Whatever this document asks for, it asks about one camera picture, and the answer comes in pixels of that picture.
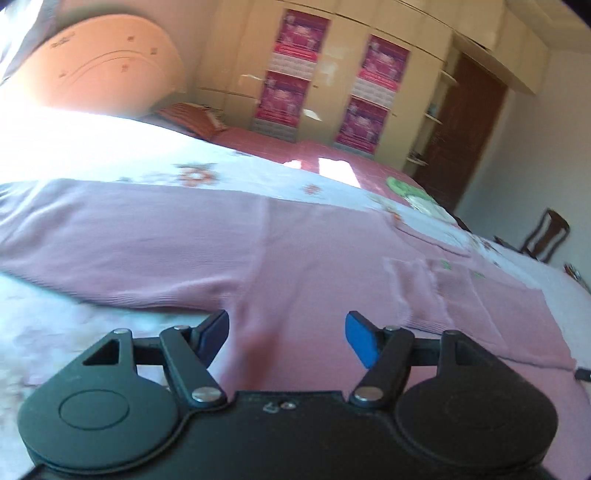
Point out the grey patterned curtain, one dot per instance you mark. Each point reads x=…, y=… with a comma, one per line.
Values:
x=18, y=32

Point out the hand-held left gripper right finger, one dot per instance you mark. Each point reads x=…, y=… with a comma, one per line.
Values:
x=361, y=339

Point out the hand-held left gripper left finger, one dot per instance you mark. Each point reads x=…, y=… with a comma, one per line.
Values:
x=216, y=331

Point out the folded green cloth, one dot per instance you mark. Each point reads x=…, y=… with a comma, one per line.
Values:
x=404, y=187

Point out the cream corner shelf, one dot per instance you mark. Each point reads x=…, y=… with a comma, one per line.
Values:
x=434, y=115

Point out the brown wooden door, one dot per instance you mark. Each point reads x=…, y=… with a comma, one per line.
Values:
x=466, y=134

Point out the folded white cloth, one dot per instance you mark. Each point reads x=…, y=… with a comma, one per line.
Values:
x=429, y=208

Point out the pink checked bedsheet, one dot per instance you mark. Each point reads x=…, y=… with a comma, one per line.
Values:
x=277, y=147

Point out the white floral blanket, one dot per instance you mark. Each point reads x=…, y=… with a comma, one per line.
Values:
x=92, y=152

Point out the dark wooden chair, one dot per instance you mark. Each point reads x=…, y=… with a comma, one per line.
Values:
x=547, y=230

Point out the pink wall poster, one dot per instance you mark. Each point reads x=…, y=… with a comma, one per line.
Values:
x=300, y=37
x=282, y=104
x=364, y=122
x=383, y=69

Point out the orange striped pillow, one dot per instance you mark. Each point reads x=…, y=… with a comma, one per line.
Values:
x=187, y=117

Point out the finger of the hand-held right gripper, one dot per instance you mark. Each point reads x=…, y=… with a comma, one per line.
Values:
x=584, y=374

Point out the cream arched headboard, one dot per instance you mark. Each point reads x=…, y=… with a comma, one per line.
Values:
x=106, y=69

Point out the cream wardrobe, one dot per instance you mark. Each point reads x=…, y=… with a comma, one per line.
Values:
x=332, y=55

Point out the pink knit sweater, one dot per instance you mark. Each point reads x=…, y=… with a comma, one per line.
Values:
x=295, y=249

